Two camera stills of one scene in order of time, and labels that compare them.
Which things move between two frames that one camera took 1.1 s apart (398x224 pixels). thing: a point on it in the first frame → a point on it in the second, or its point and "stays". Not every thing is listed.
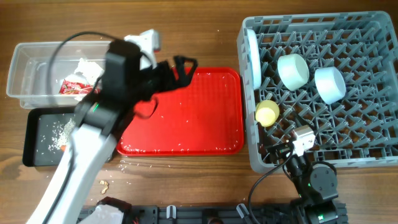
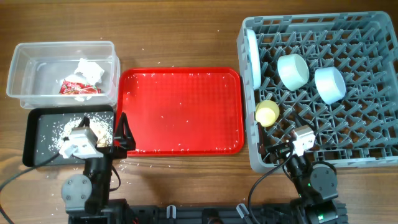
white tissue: x=92 y=71 stays
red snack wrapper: x=73 y=88 stays
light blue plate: x=255 y=58 stays
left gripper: x=185 y=79 → x=124 y=138
